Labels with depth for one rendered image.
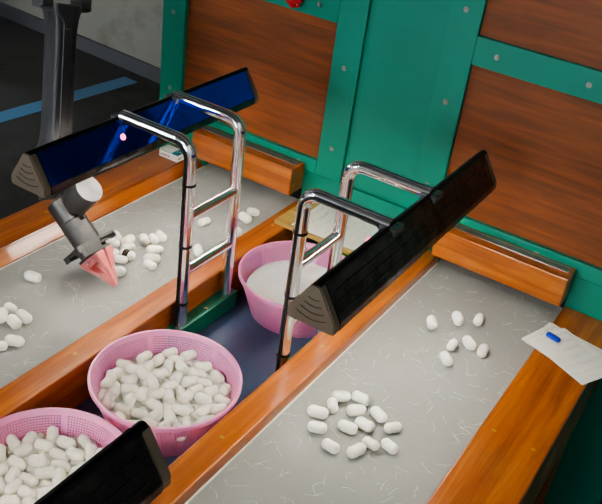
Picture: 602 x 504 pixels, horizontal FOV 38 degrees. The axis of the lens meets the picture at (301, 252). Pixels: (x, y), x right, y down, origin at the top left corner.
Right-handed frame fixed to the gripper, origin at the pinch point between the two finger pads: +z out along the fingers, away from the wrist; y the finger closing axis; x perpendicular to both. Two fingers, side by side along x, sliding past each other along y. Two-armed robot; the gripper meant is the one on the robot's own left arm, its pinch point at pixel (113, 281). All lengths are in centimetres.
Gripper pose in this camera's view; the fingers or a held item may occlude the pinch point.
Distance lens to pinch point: 178.7
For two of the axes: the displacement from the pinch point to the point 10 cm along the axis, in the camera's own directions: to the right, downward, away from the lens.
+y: 5.4, -3.7, 7.5
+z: 5.6, 8.3, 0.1
